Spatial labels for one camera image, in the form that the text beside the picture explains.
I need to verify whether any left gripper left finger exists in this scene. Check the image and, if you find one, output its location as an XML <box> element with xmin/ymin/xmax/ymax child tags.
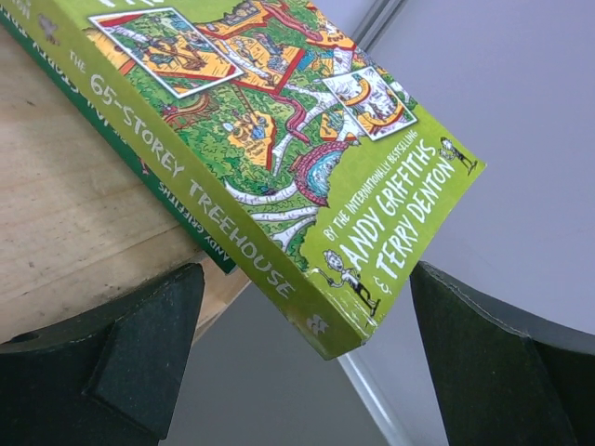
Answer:
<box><xmin>1</xmin><ymin>263</ymin><xmax>205</xmax><ymax>445</ymax></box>

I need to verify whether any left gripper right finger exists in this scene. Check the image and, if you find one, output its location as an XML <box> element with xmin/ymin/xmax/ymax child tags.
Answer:
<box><xmin>410</xmin><ymin>262</ymin><xmax>594</xmax><ymax>445</ymax></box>

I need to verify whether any green 65-storey treehouse book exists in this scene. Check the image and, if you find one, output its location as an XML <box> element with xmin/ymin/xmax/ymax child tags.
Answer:
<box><xmin>1</xmin><ymin>1</ymin><xmax>485</xmax><ymax>359</ymax></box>

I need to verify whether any green coin cover book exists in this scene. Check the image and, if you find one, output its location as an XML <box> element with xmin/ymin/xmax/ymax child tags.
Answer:
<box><xmin>1</xmin><ymin>7</ymin><xmax>237</xmax><ymax>274</ymax></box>

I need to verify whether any wooden two-tier shelf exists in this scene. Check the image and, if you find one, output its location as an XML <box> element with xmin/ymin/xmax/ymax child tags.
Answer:
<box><xmin>1</xmin><ymin>33</ymin><xmax>249</xmax><ymax>341</ymax></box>

